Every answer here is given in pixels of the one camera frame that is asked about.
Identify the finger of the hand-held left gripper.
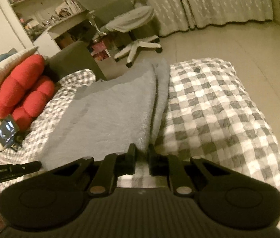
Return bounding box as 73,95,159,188
10,161,42,178

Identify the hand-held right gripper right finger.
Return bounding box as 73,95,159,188
148,144,232,197

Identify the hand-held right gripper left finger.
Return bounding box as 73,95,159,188
53,144,137,197

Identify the grey knit sweater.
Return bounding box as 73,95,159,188
39,59,170,171

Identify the grey white checkered quilt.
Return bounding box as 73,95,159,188
0,58,280,233

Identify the orange puffy cushion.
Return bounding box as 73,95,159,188
0,54,56,132

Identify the red printed box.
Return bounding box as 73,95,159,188
87,41,121,80

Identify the blue cushion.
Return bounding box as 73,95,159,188
0,48,19,70

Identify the white desk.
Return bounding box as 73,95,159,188
13,0,96,50

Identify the white office chair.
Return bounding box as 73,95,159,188
64,0,161,67

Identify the star patterned curtain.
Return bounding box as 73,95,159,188
118,0,274,36

